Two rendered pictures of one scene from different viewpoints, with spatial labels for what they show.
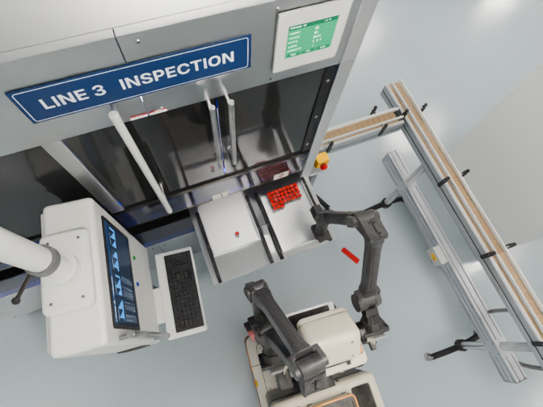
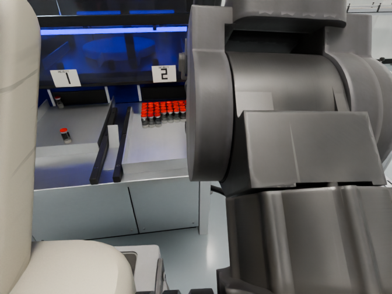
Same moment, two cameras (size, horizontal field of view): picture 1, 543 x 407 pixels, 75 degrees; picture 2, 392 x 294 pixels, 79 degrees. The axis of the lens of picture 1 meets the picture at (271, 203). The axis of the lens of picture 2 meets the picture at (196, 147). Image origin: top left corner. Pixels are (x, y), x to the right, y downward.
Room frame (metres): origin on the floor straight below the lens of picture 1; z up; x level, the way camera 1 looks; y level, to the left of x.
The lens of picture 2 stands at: (0.11, -0.48, 1.31)
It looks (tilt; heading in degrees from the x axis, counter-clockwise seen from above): 36 degrees down; 24
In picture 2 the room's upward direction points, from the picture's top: straight up
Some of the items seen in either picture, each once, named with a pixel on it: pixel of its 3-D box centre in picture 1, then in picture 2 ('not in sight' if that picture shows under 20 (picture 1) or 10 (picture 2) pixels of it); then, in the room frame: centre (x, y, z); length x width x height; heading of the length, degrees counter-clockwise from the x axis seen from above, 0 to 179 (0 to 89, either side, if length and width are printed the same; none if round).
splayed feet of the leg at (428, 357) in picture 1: (457, 345); not in sight; (0.24, -1.52, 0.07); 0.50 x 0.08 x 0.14; 122
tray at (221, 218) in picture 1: (227, 218); (69, 122); (0.58, 0.22, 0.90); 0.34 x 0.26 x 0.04; 32
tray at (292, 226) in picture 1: (292, 216); (168, 130); (0.67, -0.13, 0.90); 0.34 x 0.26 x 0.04; 33
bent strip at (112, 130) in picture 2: (268, 238); (111, 146); (0.51, -0.02, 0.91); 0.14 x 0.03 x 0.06; 31
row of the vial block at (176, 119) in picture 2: (286, 201); (167, 116); (0.74, -0.08, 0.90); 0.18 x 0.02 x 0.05; 123
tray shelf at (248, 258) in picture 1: (261, 221); (118, 135); (0.61, 0.04, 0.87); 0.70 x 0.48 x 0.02; 122
